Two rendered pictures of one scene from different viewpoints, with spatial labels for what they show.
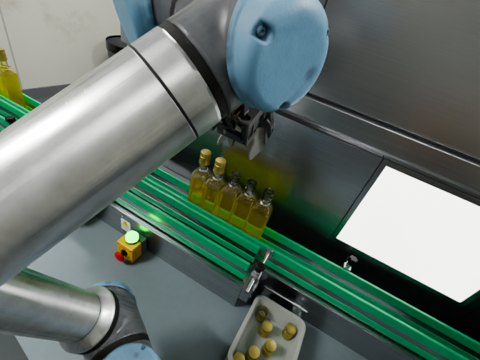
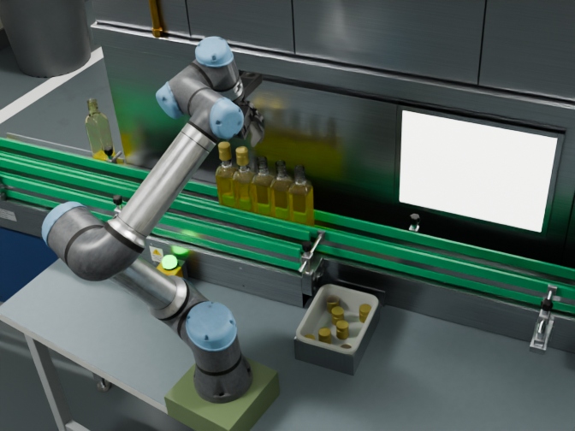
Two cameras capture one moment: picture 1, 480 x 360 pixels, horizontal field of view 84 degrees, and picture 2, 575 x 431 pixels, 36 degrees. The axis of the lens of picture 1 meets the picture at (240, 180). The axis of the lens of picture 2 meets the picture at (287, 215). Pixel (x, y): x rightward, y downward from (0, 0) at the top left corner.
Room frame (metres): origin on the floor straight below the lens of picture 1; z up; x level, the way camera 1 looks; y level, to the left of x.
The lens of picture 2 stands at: (-1.30, -0.32, 2.60)
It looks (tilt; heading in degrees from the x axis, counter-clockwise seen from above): 40 degrees down; 8
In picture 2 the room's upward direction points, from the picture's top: 4 degrees counter-clockwise
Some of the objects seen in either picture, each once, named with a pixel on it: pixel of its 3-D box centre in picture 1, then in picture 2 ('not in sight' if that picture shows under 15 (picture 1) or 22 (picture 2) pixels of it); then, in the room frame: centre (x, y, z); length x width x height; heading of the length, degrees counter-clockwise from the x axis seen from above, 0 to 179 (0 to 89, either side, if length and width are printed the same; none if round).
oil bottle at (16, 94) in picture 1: (8, 82); not in sight; (1.01, 1.08, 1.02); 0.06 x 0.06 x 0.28; 72
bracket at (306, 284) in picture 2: (251, 283); (313, 275); (0.51, -0.13, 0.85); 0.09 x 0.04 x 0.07; 162
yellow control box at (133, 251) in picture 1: (131, 246); (171, 274); (0.55, 0.30, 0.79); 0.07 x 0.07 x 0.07; 72
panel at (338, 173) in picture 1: (347, 198); (390, 152); (0.69, -0.34, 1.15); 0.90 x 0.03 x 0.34; 72
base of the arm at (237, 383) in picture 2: not in sight; (220, 367); (0.13, 0.08, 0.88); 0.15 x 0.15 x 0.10
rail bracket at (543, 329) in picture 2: not in sight; (542, 326); (0.29, -0.74, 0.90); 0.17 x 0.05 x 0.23; 162
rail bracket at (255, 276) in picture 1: (258, 271); (311, 254); (0.49, -0.13, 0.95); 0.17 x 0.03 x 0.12; 162
